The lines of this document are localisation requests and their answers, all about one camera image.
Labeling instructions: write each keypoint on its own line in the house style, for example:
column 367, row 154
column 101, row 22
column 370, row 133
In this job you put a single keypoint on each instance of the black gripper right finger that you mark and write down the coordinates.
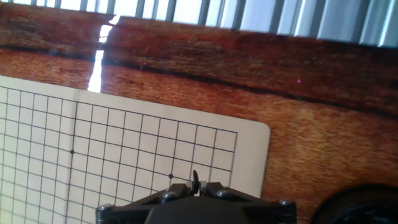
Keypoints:
column 267, row 211

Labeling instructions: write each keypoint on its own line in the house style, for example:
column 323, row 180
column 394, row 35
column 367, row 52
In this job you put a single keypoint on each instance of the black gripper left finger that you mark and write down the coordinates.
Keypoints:
column 130, row 213

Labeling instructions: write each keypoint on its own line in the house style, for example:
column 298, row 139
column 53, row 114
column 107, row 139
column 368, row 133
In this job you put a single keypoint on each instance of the single black go stone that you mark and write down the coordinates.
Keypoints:
column 195, row 180

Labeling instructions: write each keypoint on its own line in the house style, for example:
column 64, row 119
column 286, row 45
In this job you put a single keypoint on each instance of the beige go board mat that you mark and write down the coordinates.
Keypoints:
column 124, row 140

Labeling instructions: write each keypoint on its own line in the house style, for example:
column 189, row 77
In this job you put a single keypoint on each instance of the black round stone bowl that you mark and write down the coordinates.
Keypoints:
column 329, row 202

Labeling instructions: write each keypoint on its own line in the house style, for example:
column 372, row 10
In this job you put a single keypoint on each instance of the black go stones heap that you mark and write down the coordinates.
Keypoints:
column 373, row 216

